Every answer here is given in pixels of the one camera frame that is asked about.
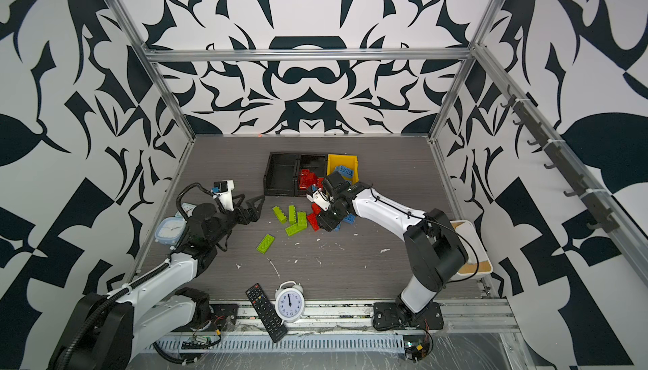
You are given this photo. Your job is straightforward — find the blue lego brick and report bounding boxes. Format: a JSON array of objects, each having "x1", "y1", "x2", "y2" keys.
[
  {"x1": 334, "y1": 165, "x2": 354, "y2": 179},
  {"x1": 343, "y1": 214, "x2": 355, "y2": 224}
]

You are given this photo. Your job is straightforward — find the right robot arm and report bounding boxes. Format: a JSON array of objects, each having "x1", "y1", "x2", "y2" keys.
[{"x1": 317, "y1": 172, "x2": 469, "y2": 316}]

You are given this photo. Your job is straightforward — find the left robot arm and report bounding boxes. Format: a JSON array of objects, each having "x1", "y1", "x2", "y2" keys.
[{"x1": 48, "y1": 195, "x2": 265, "y2": 369}]

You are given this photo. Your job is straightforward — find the small green square clock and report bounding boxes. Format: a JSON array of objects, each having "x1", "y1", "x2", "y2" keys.
[{"x1": 175, "y1": 202, "x2": 196, "y2": 218}]

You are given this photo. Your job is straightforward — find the green lego brick left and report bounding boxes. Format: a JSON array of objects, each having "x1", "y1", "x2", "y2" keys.
[{"x1": 273, "y1": 206, "x2": 288, "y2": 224}]

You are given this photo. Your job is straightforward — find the yellow bin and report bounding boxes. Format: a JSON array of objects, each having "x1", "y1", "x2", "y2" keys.
[{"x1": 327, "y1": 154, "x2": 359, "y2": 184}]

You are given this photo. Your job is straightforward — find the lone green lego brick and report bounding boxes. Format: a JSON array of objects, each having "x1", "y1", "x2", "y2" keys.
[{"x1": 256, "y1": 234, "x2": 275, "y2": 255}]

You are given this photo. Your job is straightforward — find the black middle bin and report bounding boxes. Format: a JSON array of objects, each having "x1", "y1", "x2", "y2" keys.
[{"x1": 295, "y1": 153, "x2": 328, "y2": 196}]

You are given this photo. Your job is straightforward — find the black bin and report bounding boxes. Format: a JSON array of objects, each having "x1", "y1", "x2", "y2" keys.
[
  {"x1": 263, "y1": 152, "x2": 299, "y2": 197},
  {"x1": 295, "y1": 153, "x2": 328, "y2": 196}
]

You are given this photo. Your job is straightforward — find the blue square clock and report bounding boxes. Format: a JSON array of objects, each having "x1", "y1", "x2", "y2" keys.
[{"x1": 154, "y1": 217, "x2": 187, "y2": 246}]

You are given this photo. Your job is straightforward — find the red lego brick cluster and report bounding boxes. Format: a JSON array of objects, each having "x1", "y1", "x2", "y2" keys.
[{"x1": 306, "y1": 203, "x2": 322, "y2": 232}]

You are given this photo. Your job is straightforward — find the green lego brick upright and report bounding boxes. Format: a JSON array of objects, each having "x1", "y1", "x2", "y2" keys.
[{"x1": 289, "y1": 206, "x2": 297, "y2": 225}]

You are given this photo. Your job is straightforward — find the black left bin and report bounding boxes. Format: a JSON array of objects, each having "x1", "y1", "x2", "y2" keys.
[{"x1": 263, "y1": 152, "x2": 299, "y2": 197}]

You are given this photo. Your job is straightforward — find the white twin-bell alarm clock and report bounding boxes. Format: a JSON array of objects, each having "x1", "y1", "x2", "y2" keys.
[{"x1": 274, "y1": 281, "x2": 305, "y2": 323}]

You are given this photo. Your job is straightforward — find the black remote control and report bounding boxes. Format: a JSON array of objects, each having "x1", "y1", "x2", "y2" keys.
[{"x1": 246, "y1": 283, "x2": 288, "y2": 343}]

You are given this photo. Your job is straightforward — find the white wooden-top tray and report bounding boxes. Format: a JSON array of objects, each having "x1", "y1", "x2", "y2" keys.
[{"x1": 451, "y1": 220, "x2": 493, "y2": 282}]

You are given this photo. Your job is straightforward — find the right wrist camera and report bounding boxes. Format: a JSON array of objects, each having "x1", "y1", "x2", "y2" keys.
[{"x1": 306, "y1": 190, "x2": 330, "y2": 211}]

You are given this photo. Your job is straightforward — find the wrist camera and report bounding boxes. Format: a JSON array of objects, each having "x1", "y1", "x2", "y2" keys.
[
  {"x1": 212, "y1": 179, "x2": 235, "y2": 211},
  {"x1": 306, "y1": 190, "x2": 330, "y2": 211}
]

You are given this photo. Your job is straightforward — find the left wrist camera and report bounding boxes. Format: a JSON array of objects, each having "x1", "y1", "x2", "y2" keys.
[{"x1": 212, "y1": 179, "x2": 235, "y2": 211}]

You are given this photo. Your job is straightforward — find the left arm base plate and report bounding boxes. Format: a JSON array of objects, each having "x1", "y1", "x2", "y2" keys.
[{"x1": 187, "y1": 304, "x2": 239, "y2": 332}]

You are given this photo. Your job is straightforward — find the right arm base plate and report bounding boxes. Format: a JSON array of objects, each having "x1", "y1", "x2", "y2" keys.
[{"x1": 372, "y1": 302, "x2": 445, "y2": 331}]

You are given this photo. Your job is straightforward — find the white cable duct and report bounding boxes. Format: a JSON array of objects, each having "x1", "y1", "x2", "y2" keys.
[{"x1": 159, "y1": 334, "x2": 407, "y2": 354}]

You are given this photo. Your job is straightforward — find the wall hook rail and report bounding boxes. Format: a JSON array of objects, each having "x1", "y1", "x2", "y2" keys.
[{"x1": 504, "y1": 94, "x2": 622, "y2": 233}]

